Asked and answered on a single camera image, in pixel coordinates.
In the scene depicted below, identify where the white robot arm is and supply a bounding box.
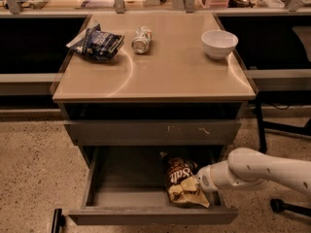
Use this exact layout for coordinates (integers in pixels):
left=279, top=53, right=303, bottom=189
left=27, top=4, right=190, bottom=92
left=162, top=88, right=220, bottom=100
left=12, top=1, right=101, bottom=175
left=168, top=148, right=311, bottom=206

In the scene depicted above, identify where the closed grey top drawer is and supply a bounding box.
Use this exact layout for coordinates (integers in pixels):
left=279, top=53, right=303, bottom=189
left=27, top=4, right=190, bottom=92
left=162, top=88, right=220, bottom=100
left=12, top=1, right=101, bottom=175
left=64, top=119, right=241, bottom=146

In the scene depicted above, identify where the black table leg with caster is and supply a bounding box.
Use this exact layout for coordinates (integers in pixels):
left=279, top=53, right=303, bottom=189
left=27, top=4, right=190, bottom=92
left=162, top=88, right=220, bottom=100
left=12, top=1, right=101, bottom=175
left=254, top=98, right=267, bottom=153

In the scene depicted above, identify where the black bar near floor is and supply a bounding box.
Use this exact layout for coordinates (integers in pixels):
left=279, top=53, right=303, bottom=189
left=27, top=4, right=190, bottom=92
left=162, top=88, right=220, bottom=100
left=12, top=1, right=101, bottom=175
left=51, top=209, right=66, bottom=233

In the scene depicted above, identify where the blue crumpled chip bag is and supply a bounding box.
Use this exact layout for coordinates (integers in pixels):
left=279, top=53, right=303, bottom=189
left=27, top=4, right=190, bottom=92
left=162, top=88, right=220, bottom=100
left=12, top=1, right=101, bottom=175
left=66, top=23, right=124, bottom=62

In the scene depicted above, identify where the grey drawer cabinet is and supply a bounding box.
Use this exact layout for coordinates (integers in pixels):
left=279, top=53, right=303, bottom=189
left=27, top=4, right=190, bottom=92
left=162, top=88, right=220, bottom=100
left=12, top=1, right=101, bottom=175
left=52, top=12, right=257, bottom=161

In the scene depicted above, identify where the silver soda can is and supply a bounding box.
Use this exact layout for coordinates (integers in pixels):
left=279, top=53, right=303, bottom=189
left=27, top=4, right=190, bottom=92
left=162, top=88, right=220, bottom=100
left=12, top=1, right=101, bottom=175
left=131, top=26, right=153, bottom=54

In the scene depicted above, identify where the brown sea salt chip bag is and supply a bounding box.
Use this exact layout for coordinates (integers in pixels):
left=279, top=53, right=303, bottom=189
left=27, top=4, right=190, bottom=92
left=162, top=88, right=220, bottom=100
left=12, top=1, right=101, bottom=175
left=160, top=151, right=210, bottom=208

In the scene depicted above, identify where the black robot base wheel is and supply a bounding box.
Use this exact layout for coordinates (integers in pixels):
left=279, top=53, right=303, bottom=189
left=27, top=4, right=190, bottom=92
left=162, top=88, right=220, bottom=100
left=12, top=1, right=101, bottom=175
left=270, top=199, right=311, bottom=217

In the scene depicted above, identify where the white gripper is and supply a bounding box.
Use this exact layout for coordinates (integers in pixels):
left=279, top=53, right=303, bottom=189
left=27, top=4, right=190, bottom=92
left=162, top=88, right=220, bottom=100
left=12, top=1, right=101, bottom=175
left=180, top=165, right=219, bottom=193

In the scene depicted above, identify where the open grey middle drawer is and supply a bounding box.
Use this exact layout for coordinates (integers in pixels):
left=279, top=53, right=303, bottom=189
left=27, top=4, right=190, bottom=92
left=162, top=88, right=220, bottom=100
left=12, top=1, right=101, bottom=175
left=68, top=146, right=238, bottom=225

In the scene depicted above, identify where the white ceramic bowl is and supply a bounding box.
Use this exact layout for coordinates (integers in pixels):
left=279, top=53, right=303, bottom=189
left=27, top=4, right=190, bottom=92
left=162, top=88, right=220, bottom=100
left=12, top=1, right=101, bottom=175
left=201, top=30, right=238, bottom=59

